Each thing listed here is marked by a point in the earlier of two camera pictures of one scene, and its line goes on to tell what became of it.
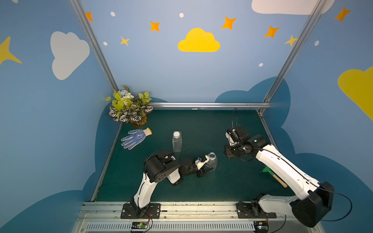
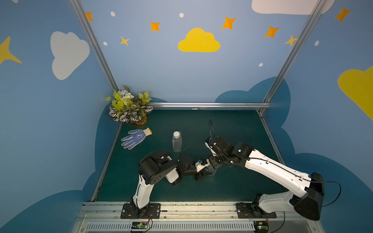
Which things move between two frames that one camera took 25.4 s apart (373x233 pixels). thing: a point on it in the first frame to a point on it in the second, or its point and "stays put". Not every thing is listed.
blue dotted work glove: [136, 137] stays put
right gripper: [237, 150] to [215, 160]
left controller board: [139, 225] stays put
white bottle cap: [176, 134] stays put
